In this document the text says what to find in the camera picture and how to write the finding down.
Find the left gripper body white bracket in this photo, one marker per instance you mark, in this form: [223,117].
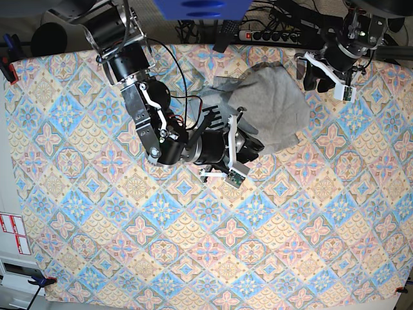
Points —
[318,75]

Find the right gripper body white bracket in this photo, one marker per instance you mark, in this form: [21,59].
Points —
[225,152]

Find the grey T-shirt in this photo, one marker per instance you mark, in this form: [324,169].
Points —
[276,109]

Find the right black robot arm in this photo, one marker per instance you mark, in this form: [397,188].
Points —
[123,50]

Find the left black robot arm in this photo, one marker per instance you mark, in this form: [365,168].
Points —
[334,67]

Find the black power strip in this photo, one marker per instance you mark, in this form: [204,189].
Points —
[287,37]

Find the patterned tile tablecloth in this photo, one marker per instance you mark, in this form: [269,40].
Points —
[324,223]

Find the blue box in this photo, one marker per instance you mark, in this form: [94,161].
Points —
[203,9]

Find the small orange clamp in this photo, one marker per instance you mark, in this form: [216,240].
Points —
[402,290]

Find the orange black clamp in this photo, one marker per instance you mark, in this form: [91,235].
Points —
[42,281]

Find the red white stickers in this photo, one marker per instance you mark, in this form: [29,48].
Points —
[13,224]

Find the red black clamp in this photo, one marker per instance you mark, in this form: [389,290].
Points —
[7,67]

